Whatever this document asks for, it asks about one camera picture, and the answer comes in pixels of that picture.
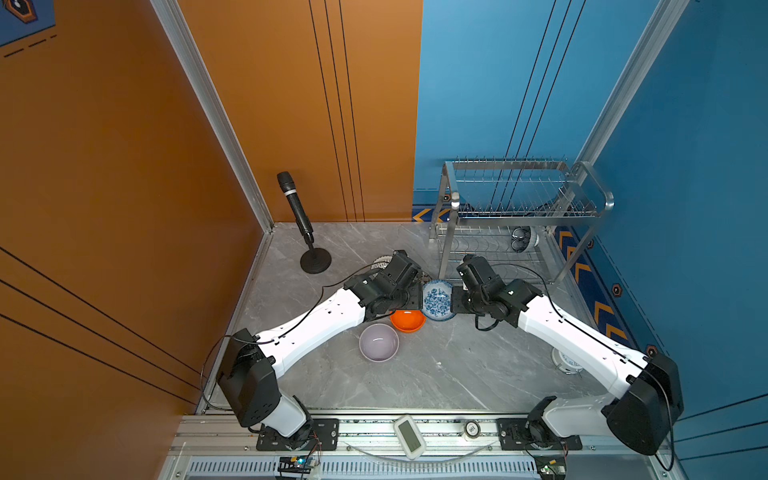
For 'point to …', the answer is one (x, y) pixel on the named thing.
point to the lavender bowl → (379, 342)
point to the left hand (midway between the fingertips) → (418, 291)
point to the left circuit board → (296, 464)
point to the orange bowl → (408, 320)
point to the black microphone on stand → (315, 260)
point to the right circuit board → (551, 467)
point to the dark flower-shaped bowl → (523, 238)
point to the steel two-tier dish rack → (531, 218)
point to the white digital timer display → (410, 437)
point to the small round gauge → (472, 429)
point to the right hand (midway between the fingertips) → (453, 298)
